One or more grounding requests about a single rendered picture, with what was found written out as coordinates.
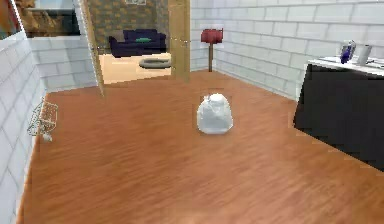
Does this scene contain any white garbage bag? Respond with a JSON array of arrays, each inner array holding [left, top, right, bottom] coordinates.
[[196, 92, 234, 135]]

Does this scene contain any grey round floor cushion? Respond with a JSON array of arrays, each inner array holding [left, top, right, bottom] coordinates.
[[138, 57, 172, 70]]

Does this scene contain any light wooden room door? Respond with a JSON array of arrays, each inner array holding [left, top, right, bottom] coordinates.
[[167, 0, 191, 83]]

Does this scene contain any dark blue sofa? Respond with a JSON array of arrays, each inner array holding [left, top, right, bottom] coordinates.
[[108, 28, 167, 59]]

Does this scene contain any brown cushion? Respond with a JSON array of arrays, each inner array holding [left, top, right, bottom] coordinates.
[[112, 30, 126, 43]]

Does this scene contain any black cabinet with white top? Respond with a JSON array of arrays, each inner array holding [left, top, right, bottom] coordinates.
[[293, 55, 384, 172]]

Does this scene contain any framed brown picture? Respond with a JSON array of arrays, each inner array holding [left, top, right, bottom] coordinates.
[[14, 0, 82, 38]]

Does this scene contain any white paper roll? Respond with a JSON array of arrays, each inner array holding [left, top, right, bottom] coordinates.
[[357, 44, 373, 66]]

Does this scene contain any wire wall basket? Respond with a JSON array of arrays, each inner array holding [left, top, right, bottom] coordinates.
[[26, 98, 59, 142]]

